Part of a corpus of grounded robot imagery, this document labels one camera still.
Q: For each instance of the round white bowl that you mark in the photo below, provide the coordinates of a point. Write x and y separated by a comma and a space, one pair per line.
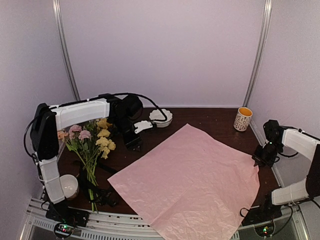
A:
70, 186

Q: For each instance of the patterned mug orange inside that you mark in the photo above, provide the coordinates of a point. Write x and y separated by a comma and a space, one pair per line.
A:
242, 119

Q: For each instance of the left aluminium frame post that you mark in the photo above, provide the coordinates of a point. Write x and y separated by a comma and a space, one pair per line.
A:
56, 4

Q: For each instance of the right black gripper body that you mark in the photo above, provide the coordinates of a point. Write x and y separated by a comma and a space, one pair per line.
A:
264, 156

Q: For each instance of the pink wrapping paper sheet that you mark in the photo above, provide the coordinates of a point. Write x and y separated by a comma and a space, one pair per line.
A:
189, 174

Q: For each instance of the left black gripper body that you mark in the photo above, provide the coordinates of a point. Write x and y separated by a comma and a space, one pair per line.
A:
130, 143

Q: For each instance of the right aluminium frame post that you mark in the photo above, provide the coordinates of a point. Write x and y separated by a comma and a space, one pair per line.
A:
264, 31

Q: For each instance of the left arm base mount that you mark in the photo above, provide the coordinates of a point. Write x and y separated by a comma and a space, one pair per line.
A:
73, 217

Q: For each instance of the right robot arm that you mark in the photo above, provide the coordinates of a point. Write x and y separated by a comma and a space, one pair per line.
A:
289, 142

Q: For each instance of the aluminium frame post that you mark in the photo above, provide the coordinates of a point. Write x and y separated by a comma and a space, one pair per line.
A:
264, 31
56, 4

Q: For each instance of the scalloped white bowl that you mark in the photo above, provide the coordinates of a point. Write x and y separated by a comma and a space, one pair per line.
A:
162, 118

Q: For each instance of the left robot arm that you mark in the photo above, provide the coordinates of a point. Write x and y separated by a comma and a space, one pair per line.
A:
118, 108

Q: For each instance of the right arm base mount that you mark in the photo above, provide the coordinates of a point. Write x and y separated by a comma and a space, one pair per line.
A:
259, 214

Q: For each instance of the black printed ribbon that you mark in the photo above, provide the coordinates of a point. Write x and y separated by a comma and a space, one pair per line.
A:
93, 193

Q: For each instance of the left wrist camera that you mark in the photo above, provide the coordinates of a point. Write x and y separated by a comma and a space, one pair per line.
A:
143, 125

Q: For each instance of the front aluminium rail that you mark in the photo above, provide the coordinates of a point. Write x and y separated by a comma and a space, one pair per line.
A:
115, 226

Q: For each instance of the peach flower stem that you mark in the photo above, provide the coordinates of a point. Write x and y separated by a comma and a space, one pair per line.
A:
63, 136

